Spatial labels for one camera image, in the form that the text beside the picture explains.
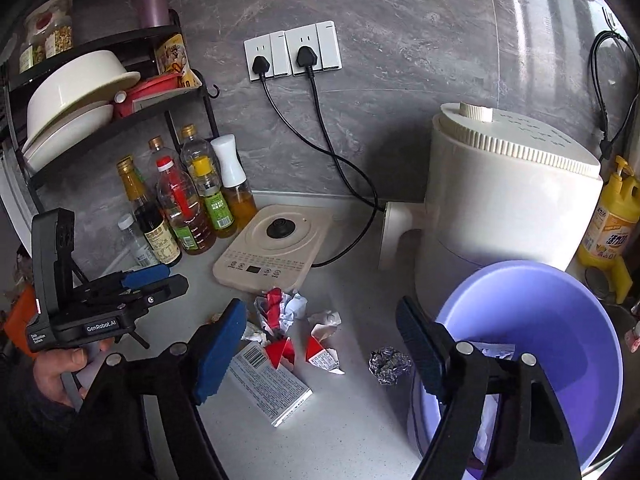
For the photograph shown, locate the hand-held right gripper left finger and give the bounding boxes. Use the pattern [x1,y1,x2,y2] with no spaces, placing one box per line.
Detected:
[75,299,248,480]

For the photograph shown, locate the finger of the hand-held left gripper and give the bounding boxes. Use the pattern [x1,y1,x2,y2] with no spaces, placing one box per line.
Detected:
[82,275,190,311]
[79,263,172,294]

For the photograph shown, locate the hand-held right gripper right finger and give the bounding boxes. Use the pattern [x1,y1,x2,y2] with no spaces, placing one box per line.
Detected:
[396,296,583,480]

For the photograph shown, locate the foil ball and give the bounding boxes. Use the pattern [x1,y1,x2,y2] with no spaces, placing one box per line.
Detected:
[369,346,414,386]

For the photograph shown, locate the pale wrapper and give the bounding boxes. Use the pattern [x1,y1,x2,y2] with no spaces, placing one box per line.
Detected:
[242,320,271,346]

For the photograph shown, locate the small red white carton piece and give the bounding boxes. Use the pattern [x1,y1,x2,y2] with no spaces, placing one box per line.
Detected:
[265,337,297,365]

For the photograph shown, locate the red white wrapper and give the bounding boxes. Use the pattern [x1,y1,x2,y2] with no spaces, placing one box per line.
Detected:
[253,287,309,347]

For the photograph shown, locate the white paper scrap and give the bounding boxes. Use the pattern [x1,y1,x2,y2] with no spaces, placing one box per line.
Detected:
[469,342,517,463]

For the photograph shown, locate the white paper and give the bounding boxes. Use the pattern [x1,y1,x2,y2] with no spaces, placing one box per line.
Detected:
[306,310,343,341]

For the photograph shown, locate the purple plastic bucket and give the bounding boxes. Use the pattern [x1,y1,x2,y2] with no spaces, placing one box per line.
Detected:
[405,260,625,480]

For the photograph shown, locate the person's left hand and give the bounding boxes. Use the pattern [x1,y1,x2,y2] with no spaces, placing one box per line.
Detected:
[34,338,116,408]

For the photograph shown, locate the small clear white-capped bottle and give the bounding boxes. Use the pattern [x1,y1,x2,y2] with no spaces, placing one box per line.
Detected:
[117,213,160,269]

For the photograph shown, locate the dark soy sauce bottle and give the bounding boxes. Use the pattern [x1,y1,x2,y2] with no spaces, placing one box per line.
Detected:
[116,157,184,267]

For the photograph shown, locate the orange object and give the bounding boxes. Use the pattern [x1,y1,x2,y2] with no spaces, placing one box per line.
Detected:
[4,285,40,357]

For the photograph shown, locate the red-capped oil bottle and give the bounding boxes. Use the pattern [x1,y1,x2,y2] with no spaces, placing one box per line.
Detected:
[156,156,217,256]

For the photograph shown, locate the yellow-capped green label bottle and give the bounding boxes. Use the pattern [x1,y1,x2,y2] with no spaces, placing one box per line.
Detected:
[192,156,239,239]

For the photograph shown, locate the white plate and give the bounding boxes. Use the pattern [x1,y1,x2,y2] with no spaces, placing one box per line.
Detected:
[22,132,76,174]
[22,101,115,157]

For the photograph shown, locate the clear gold-capped bottle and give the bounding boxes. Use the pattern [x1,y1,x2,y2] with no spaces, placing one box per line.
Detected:
[179,124,216,171]

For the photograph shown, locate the cream electric heating base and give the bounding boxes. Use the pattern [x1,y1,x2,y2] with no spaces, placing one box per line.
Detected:
[212,203,335,291]

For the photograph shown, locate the white-topped oil sprayer bottle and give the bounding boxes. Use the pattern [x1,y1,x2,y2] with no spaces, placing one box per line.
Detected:
[210,134,259,231]

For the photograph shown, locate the cream air fryer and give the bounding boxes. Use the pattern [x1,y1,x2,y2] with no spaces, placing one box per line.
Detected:
[378,101,605,322]

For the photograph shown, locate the red and white container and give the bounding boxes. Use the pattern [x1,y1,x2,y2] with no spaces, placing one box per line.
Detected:
[113,72,197,120]

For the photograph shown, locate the large white bowl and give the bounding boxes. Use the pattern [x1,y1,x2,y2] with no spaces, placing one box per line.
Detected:
[26,50,142,147]

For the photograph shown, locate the yellow snack packet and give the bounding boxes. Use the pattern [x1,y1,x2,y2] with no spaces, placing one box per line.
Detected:
[153,34,201,89]

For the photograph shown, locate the yellow detergent pump bottle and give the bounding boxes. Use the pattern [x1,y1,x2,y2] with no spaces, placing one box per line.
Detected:
[577,156,640,304]

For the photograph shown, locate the clear jar with nuts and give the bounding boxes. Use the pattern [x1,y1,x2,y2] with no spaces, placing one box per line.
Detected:
[45,15,75,59]

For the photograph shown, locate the black metal shelf rack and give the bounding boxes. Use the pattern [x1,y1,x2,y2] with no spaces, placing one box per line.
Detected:
[0,10,222,221]

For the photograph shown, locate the pink bottle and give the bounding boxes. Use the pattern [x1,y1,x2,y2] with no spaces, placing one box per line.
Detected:
[139,0,172,29]

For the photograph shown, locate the black power cable with plug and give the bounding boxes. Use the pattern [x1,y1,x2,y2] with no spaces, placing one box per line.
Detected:
[251,54,389,211]
[295,45,381,267]

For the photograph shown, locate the white wall socket panel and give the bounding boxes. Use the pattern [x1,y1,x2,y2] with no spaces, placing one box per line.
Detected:
[243,31,289,82]
[284,20,344,77]

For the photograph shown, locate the black hanging cable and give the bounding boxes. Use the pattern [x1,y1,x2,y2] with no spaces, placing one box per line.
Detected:
[588,31,637,159]

